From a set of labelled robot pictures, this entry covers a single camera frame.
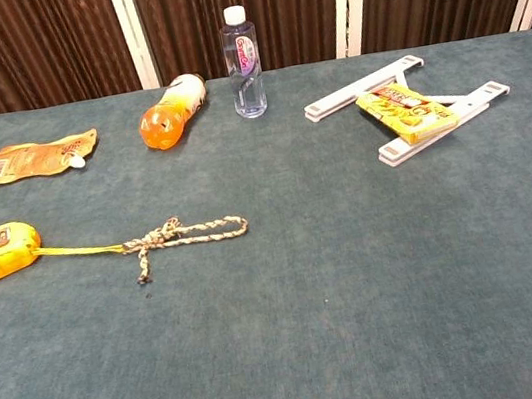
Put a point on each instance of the yellow snack package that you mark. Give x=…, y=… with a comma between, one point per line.
x=409, y=113

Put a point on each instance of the orange spouted pouch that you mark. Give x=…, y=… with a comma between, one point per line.
x=32, y=160

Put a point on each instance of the orange drink bottle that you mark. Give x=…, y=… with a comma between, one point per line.
x=165, y=121

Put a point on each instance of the white folding stand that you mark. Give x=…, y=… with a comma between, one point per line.
x=345, y=93

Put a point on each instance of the clear water bottle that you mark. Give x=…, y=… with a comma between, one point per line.
x=246, y=86

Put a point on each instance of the teal felt table cover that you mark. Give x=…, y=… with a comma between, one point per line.
x=313, y=303

